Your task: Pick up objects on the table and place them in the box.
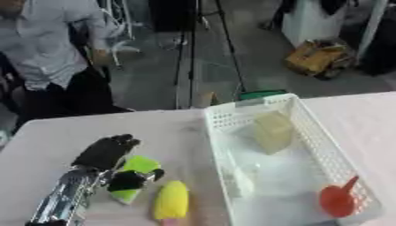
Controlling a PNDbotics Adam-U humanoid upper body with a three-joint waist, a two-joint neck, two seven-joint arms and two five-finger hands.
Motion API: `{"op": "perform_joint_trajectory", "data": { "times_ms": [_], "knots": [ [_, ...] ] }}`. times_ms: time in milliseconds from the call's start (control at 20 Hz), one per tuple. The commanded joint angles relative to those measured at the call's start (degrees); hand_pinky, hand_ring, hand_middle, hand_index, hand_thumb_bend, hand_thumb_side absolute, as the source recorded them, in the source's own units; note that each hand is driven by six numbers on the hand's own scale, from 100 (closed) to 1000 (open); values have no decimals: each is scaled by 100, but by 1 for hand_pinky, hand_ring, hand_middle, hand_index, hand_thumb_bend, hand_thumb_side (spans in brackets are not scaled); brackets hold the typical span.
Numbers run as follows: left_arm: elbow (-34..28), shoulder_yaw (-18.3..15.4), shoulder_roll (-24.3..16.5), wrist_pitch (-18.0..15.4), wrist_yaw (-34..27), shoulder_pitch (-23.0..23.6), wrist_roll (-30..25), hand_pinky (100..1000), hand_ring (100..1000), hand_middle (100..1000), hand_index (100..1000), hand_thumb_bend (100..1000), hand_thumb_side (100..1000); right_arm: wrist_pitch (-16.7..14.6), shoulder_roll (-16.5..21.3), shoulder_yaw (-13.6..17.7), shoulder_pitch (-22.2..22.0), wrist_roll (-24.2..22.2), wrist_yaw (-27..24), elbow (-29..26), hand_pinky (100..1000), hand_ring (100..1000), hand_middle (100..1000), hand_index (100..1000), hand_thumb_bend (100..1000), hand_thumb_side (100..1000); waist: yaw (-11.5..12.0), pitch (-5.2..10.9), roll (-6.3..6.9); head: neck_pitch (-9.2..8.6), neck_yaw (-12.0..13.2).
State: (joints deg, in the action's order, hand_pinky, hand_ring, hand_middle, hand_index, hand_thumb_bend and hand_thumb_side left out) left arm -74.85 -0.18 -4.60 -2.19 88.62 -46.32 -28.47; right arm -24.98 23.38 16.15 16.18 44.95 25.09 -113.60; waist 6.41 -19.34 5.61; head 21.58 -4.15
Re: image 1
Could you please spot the white chair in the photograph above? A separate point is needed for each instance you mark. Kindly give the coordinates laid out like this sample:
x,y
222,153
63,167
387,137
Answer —
x,y
119,32

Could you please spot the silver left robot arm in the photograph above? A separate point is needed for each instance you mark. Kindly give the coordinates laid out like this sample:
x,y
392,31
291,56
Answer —
x,y
67,197

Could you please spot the black tripod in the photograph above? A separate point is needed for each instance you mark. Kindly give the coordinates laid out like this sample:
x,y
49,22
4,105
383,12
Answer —
x,y
192,47

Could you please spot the lime green toy block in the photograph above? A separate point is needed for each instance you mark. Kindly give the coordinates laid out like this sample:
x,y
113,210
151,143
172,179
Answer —
x,y
140,164

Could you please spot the white plastic basket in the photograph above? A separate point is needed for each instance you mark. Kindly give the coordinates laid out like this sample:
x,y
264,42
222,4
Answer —
x,y
288,164

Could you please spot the beige block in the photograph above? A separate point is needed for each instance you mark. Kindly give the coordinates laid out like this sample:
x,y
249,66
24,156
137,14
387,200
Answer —
x,y
273,132

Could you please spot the red plastic scoop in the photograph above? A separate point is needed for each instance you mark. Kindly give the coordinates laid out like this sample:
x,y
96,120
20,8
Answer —
x,y
337,200

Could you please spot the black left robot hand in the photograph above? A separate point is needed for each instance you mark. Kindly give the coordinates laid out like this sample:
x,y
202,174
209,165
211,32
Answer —
x,y
105,153

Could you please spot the white cabinet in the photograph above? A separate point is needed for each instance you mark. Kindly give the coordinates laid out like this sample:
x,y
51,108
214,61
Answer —
x,y
309,20

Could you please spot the green box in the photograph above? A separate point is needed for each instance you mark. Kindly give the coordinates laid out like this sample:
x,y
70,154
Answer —
x,y
260,94

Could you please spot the person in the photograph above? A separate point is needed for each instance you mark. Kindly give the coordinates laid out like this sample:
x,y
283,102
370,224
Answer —
x,y
46,58

